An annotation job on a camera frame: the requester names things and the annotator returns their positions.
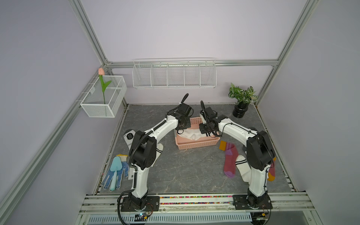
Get white sock two black stripes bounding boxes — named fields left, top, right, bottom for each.
left=177, top=129, right=209, bottom=141

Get white striped sock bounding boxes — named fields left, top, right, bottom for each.
left=235, top=155, right=251, bottom=183
left=156, top=143, right=164, bottom=158

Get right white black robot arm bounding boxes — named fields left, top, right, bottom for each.
left=199, top=102, right=275, bottom=200

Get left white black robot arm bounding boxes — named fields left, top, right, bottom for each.
left=128, top=103, right=193, bottom=204

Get pink perforated plastic basket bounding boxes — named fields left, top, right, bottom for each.
left=174, top=117, right=220, bottom=150

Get potted green plant black pot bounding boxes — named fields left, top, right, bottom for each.
left=228, top=83, right=258, bottom=118

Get magenta purple yellow-cuff sock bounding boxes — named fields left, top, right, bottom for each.
left=219, top=141, right=239, bottom=178

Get white sport sock left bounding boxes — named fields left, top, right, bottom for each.
left=123, top=129, right=137, bottom=181

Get blue yellow sock left edge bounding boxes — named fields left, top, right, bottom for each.
left=117, top=154, right=128, bottom=162

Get magenta striped sock far right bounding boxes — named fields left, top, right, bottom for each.
left=267, top=157, right=277, bottom=182

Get light blue garden trowel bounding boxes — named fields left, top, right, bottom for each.
left=109, top=156, right=123, bottom=191

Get artificial pink tulip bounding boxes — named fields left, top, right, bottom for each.
left=98, top=67, right=111, bottom=104

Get blue dotted work glove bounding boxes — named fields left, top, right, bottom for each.
left=101, top=161, right=129, bottom=191

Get white wire wall shelf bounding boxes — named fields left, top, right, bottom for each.
left=132, top=58, right=217, bottom=89

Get white mesh wall basket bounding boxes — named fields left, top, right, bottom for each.
left=80, top=76, right=127, bottom=118

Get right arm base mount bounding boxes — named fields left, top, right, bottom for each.
left=232, top=193, right=273, bottom=210

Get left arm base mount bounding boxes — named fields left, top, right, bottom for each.
left=120, top=196, right=160, bottom=212

